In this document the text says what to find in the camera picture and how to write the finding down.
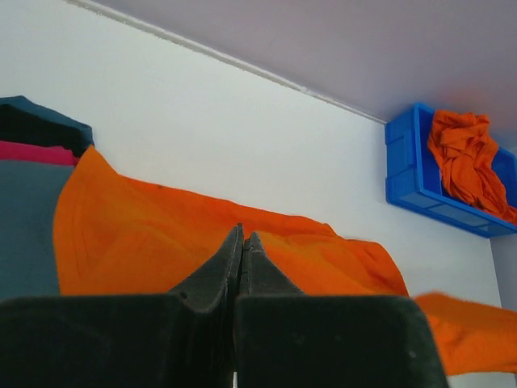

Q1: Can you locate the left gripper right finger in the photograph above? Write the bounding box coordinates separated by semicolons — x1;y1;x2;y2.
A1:
234;234;448;387

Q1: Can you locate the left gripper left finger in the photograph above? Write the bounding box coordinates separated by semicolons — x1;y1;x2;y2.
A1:
1;226;244;387

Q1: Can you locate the orange t shirt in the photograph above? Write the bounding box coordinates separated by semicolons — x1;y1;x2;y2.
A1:
427;110;516;225
52;145;517;377

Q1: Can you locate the folded grey-blue t shirt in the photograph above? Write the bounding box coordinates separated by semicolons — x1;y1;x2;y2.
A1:
1;160;73;300

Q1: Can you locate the blue plastic bin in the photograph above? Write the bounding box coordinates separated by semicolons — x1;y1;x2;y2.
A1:
385;103;516;238

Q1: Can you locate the folded pink t shirt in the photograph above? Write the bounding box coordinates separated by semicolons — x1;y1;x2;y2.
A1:
1;141;78;166

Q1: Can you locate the folded dark teal t shirt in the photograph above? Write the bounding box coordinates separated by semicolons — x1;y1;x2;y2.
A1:
1;95;95;157

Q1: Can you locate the crumpled orange t shirt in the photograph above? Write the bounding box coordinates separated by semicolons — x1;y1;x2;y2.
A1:
427;110;516;225

